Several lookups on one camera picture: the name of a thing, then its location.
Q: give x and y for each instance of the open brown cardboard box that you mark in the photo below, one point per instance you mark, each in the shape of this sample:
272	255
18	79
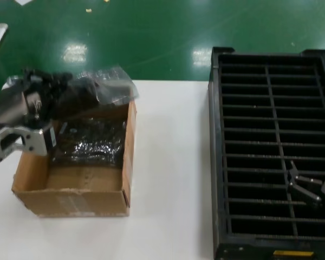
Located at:
70	201

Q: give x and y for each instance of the graphics card in antistatic bag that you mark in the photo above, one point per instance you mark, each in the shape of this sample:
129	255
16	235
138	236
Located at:
97	146

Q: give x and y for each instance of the white paper sheet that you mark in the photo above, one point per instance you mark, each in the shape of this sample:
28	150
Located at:
23	1

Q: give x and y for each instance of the crinkled translucent antistatic bag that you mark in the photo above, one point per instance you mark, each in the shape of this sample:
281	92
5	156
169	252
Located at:
111	81

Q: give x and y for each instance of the black slotted plastic container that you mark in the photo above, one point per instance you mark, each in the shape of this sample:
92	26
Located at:
215	162

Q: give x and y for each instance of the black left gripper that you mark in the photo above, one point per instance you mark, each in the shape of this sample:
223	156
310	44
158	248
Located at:
29	97

